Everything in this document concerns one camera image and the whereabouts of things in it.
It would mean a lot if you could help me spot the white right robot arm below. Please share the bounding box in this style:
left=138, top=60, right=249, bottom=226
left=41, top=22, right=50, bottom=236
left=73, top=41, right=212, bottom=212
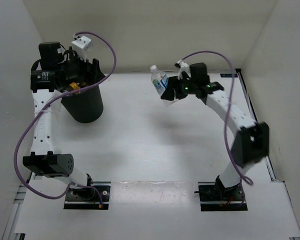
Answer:
left=160, top=60, right=270, bottom=200

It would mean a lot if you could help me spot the clear bottle yellow cap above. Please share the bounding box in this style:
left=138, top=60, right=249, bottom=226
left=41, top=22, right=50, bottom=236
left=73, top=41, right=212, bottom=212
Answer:
left=65, top=82, right=88, bottom=92

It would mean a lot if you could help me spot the aluminium frame rail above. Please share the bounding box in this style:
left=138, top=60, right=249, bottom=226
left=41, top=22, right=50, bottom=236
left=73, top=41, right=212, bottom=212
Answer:
left=235, top=68, right=300, bottom=240
left=1, top=98, right=63, bottom=240

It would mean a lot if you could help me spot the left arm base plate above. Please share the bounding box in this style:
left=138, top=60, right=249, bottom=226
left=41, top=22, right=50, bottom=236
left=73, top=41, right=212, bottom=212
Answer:
left=63, top=182, right=111, bottom=210

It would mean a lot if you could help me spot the aluminium frame rail left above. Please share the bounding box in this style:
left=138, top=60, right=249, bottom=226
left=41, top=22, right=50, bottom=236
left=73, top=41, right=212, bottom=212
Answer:
left=1, top=98, right=63, bottom=240

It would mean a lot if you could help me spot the aluminium frame rail right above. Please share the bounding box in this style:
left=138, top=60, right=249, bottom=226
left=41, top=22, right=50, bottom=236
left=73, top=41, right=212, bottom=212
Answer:
left=235, top=68, right=300, bottom=240

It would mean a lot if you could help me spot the black plastic bin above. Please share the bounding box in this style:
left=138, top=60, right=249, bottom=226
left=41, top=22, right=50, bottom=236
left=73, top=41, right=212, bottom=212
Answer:
left=61, top=86, right=104, bottom=124

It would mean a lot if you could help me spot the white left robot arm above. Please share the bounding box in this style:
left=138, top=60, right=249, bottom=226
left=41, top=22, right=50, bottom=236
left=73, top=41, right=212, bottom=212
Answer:
left=22, top=40, right=104, bottom=200

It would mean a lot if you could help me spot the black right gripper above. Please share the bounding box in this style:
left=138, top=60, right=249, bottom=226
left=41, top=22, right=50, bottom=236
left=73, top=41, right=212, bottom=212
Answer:
left=160, top=75, right=197, bottom=102

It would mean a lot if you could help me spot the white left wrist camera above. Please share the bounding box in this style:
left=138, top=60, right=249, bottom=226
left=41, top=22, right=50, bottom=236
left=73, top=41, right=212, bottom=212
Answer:
left=71, top=35, right=93, bottom=62

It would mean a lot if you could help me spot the clear bottle blue label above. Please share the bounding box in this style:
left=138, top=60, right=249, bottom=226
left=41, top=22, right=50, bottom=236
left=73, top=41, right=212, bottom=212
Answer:
left=150, top=65, right=168, bottom=97

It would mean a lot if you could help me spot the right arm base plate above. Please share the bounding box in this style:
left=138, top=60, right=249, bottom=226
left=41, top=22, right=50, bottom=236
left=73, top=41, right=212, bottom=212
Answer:
left=194, top=182, right=248, bottom=212

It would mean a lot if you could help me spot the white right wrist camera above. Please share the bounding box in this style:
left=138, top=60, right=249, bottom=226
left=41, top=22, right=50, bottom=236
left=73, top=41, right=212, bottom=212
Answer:
left=174, top=59, right=190, bottom=80

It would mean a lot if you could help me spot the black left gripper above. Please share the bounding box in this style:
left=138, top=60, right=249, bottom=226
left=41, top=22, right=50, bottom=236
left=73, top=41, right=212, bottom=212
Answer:
left=58, top=47, right=107, bottom=88

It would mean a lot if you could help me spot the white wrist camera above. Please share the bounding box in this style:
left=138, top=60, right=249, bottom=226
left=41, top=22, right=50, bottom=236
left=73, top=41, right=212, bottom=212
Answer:
left=174, top=59, right=190, bottom=80
left=71, top=35, right=93, bottom=62

